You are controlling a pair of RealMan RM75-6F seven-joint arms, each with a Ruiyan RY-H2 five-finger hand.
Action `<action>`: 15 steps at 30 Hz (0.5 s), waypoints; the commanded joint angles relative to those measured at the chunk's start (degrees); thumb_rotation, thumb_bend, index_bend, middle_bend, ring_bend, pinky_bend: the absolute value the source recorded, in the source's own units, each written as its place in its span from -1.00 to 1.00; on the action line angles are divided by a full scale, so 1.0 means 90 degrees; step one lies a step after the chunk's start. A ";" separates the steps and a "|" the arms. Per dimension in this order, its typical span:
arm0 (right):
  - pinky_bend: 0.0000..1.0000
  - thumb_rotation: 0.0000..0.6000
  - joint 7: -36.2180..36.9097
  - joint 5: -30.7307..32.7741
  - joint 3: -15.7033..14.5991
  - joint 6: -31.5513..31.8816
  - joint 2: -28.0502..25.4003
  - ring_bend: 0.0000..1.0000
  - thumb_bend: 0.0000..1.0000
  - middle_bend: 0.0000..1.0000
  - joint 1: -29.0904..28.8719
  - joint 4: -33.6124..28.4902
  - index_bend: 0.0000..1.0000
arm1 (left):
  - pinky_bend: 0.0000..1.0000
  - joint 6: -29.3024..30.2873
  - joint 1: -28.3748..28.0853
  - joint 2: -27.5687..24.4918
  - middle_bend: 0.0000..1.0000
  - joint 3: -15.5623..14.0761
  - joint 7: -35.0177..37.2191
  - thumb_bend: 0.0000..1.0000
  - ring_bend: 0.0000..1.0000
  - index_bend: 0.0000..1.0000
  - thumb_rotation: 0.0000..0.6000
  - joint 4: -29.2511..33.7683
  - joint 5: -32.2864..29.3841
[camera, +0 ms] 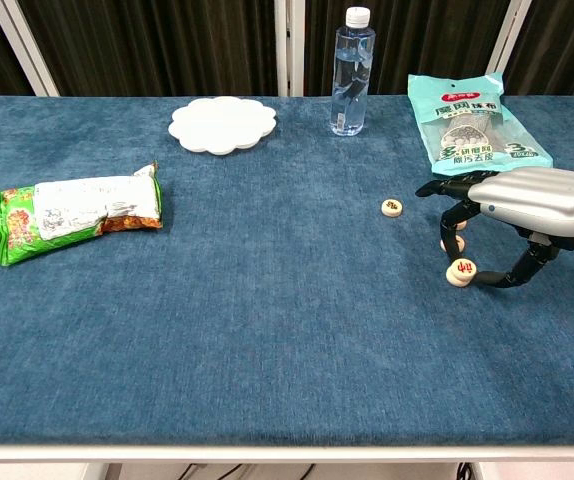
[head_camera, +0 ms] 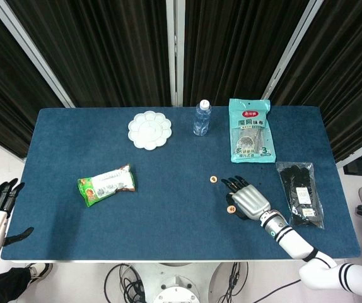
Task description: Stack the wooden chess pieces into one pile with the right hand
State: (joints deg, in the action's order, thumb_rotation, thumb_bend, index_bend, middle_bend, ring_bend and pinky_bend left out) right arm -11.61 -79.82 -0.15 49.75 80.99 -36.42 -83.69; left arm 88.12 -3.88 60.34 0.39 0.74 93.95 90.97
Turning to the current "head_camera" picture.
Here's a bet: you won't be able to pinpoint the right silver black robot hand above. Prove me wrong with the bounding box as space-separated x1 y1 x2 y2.
220 174 272 221

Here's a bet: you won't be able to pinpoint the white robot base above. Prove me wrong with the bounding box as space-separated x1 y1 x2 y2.
103 261 253 303

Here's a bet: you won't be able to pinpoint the black gloves in clear bag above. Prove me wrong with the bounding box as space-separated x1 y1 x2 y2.
275 162 325 229

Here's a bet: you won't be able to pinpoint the black trouser leg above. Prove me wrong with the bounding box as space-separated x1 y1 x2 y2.
0 267 32 303

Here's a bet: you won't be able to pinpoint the white and black sneaker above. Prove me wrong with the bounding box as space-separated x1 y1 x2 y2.
29 263 53 285

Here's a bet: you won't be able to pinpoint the teal cleaning cloth package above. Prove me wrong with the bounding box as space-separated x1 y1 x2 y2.
228 98 277 163

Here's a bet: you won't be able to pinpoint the blue fabric table cover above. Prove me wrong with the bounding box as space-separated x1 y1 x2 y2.
0 106 361 261

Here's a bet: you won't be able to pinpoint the clear plastic water bottle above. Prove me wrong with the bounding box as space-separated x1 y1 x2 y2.
192 99 213 136

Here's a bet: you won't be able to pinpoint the white flower-shaped paint palette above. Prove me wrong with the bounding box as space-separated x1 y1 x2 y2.
127 110 173 151

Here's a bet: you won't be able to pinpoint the green and white snack bag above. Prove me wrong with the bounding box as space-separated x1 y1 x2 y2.
77 163 136 208

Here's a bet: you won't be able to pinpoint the black pleated curtain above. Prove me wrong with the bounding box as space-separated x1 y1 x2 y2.
183 0 314 107
0 0 64 158
6 0 172 108
269 0 362 162

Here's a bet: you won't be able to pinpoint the black cable with connector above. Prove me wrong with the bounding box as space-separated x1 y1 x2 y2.
221 261 250 303

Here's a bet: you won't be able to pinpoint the white frame rail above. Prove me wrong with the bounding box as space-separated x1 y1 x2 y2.
335 135 362 168

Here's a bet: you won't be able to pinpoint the black cable bundle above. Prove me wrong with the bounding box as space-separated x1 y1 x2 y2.
105 263 147 303

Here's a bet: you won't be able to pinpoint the white frame post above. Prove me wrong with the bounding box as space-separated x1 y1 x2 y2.
165 0 185 107
261 0 325 100
0 0 76 109

